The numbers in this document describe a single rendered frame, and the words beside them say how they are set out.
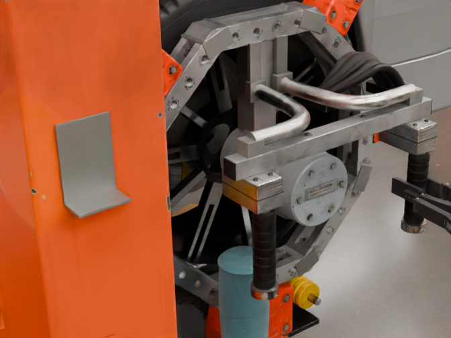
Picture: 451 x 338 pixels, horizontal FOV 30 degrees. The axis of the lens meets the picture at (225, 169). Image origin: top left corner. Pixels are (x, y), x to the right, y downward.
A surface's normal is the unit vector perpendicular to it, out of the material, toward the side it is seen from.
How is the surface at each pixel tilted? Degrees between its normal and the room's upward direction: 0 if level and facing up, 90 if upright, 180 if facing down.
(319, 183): 90
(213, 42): 90
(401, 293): 0
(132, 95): 90
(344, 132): 90
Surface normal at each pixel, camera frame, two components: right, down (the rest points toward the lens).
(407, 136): -0.81, 0.26
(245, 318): 0.07, 0.41
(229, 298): -0.57, 0.33
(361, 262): -0.02, -0.91
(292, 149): 0.59, 0.33
